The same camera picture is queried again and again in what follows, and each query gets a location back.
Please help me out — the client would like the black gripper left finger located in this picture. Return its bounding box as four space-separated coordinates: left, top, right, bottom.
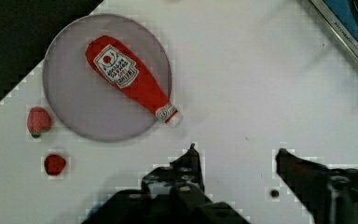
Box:
81 145 251 224

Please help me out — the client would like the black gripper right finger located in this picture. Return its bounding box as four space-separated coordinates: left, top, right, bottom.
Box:
275 148 358 224

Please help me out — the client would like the red plush ketchup bottle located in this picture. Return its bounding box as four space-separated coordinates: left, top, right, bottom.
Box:
85 35 183 127

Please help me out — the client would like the grey round plate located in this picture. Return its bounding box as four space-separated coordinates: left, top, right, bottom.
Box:
43 14 172 143

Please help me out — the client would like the small red plush strawberry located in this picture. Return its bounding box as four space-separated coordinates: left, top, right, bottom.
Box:
44 154 66 175

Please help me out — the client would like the pink plush strawberry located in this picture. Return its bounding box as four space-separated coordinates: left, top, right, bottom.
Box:
27 106 52 138

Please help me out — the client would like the black and steel toaster oven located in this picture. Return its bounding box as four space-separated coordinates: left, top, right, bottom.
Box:
308 0 358 62

